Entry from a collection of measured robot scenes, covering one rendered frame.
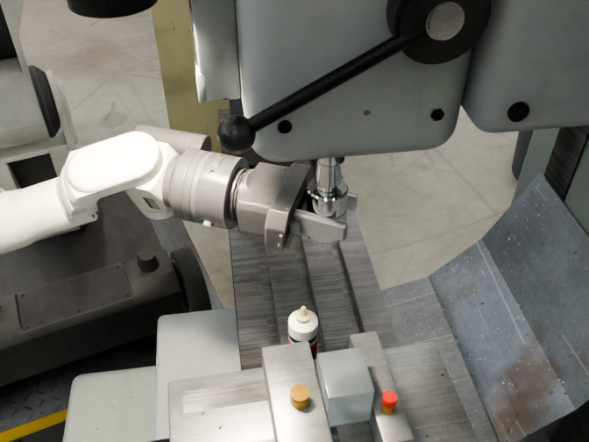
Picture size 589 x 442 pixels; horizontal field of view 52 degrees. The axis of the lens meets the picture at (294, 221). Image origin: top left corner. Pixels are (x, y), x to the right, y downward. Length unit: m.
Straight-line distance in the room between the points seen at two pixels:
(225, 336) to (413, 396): 0.36
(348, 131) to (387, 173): 2.23
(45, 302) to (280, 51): 1.11
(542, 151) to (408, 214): 1.57
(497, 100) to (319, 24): 0.16
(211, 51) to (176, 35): 1.90
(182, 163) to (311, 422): 0.33
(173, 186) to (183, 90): 1.86
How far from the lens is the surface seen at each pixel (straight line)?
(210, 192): 0.69
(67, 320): 1.43
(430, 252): 2.38
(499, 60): 0.51
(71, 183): 0.74
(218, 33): 0.55
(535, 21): 0.50
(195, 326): 1.03
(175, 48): 2.48
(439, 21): 0.45
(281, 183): 0.70
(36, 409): 1.55
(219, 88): 0.57
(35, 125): 1.26
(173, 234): 1.85
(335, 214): 0.67
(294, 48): 0.47
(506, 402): 0.92
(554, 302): 0.92
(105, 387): 1.14
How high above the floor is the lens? 1.63
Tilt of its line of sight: 42 degrees down
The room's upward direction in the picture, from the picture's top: straight up
